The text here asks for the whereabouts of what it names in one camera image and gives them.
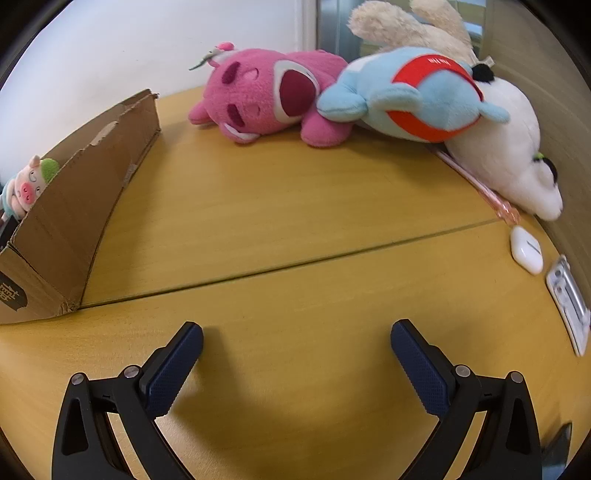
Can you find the blue plush toy red stripes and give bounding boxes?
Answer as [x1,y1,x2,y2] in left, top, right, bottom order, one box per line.
[316,46,511,145]

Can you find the white earbuds case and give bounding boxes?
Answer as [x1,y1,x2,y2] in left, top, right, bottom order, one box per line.
[510,226,544,276]

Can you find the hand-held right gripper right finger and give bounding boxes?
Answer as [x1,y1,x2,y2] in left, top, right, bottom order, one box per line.
[390,319,542,480]

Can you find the cream plush toy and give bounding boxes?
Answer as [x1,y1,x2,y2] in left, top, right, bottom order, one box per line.
[347,0,476,65]

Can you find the white desk socket plate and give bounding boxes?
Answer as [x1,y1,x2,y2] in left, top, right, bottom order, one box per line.
[545,255,591,357]

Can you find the metal window frame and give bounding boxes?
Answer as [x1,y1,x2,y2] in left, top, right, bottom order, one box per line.
[316,0,365,58]

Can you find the pink pen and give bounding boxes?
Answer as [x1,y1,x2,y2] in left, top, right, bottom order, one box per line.
[434,150,522,225]

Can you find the white plush toy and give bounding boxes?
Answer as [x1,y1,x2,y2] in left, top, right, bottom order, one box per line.
[443,62,564,221]

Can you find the wooden desktop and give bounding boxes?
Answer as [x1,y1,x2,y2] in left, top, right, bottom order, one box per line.
[0,85,591,480]

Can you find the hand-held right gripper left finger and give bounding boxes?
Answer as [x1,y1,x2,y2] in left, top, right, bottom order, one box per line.
[52,322,204,480]

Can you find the wooden partition panel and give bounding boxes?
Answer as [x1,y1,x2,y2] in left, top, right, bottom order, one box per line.
[480,0,591,259]

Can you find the pink bear plush toy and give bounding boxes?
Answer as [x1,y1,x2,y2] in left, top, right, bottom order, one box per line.
[188,41,349,148]

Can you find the pink pig plush toy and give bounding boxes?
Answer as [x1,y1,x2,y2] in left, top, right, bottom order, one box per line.
[0,155,60,220]

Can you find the brown cardboard box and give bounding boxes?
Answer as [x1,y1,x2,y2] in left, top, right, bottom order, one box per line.
[0,89,162,326]

